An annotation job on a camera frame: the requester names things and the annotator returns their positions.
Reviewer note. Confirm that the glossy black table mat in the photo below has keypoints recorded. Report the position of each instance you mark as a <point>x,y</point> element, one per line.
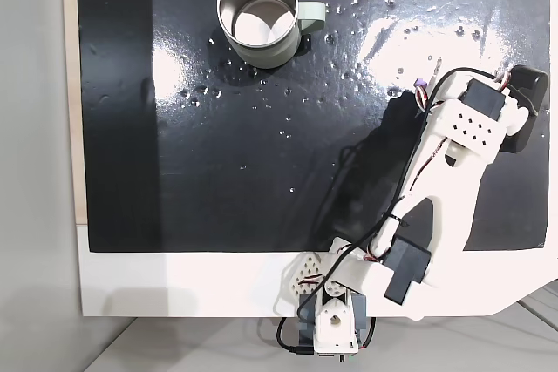
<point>218,163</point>

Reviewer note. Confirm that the beige wooden board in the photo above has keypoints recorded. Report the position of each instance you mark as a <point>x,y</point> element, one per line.
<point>70,84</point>

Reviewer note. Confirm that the black camera box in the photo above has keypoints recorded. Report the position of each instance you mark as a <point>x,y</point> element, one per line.
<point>529,97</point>

